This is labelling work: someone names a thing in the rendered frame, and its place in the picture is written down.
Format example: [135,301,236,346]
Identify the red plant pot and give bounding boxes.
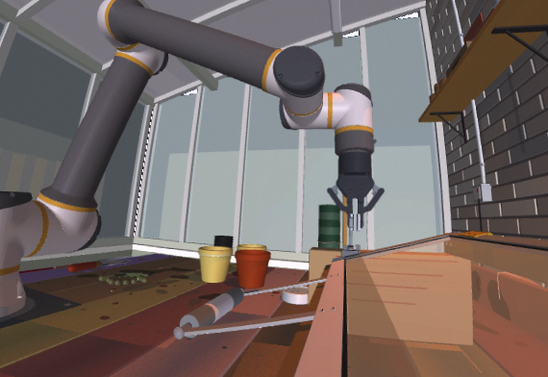
[234,249,273,290]

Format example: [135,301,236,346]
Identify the green striped netting roll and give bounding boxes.
[317,203,342,250]

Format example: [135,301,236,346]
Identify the grey handled tool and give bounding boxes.
[178,278,329,330]

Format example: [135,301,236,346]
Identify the wooden wall shelf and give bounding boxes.
[417,0,548,144]

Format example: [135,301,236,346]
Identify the yellow plant pot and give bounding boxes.
[197,245,234,285]
[236,242,269,255]

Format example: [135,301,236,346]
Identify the grey rod with ball end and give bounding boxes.
[172,314,317,340]

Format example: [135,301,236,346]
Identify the grey catch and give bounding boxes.
[341,229,361,262]

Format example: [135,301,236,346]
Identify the wooden vent test frame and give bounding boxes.
[295,230,548,377]

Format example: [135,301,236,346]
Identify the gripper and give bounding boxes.
[327,132,386,233]

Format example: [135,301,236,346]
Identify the grey base plate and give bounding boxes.
[0,285,84,332]

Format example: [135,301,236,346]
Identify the white tape roll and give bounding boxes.
[280,288,310,305]

